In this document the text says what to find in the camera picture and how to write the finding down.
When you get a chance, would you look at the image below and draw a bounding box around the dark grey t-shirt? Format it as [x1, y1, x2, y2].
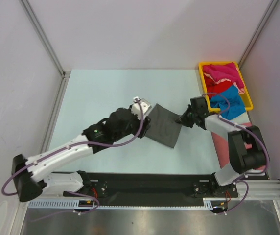
[145, 103, 182, 148]

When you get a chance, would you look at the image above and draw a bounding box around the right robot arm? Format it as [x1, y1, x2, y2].
[176, 96, 270, 196]

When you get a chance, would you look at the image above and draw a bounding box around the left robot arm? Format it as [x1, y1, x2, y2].
[11, 102, 151, 202]

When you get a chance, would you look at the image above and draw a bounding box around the blue t-shirt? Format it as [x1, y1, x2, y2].
[210, 86, 246, 120]

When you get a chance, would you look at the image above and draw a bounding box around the folded dusty red t-shirt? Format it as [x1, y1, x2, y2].
[211, 122, 265, 171]

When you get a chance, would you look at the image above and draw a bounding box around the magenta pink t-shirt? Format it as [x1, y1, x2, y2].
[202, 62, 245, 94]

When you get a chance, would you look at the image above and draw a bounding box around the yellow plastic bin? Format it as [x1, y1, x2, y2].
[198, 61, 253, 111]

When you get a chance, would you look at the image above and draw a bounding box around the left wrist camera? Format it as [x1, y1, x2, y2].
[130, 96, 152, 120]

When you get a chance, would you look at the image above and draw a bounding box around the white slotted cable duct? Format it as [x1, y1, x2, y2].
[28, 198, 227, 211]

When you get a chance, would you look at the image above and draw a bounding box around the right aluminium frame post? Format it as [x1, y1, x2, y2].
[238, 0, 280, 68]

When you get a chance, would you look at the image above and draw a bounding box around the aluminium frame post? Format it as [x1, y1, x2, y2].
[17, 0, 66, 76]
[238, 0, 280, 68]

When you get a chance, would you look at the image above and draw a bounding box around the left aluminium frame post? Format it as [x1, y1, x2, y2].
[17, 0, 66, 76]

